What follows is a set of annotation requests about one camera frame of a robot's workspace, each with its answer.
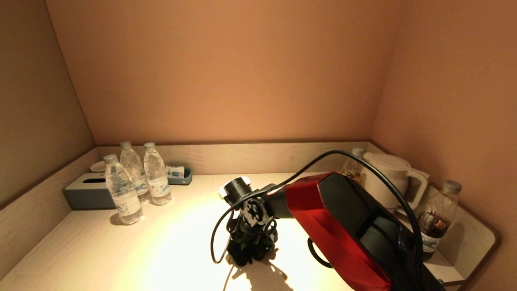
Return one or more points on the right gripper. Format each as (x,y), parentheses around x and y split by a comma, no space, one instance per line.
(254,214)

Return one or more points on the green cloth with black backing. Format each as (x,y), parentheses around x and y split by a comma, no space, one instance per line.
(250,252)

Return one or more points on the small blue tray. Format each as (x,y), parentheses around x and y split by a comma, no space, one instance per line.
(183,180)

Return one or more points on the white sachet packets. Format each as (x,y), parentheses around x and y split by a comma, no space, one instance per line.
(174,170)

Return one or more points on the clear water bottle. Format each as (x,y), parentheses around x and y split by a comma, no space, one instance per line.
(131,165)
(123,194)
(156,178)

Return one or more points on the amber tea bottle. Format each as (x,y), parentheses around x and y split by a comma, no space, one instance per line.
(353,167)

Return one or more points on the white electric kettle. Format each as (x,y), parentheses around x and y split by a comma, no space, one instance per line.
(383,178)

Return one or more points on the blue-grey tissue box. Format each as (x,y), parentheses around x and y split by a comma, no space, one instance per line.
(87,194)

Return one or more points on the dark tea bottle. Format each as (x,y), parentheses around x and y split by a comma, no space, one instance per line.
(436,218)

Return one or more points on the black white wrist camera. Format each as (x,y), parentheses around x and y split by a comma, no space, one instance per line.
(235,188)

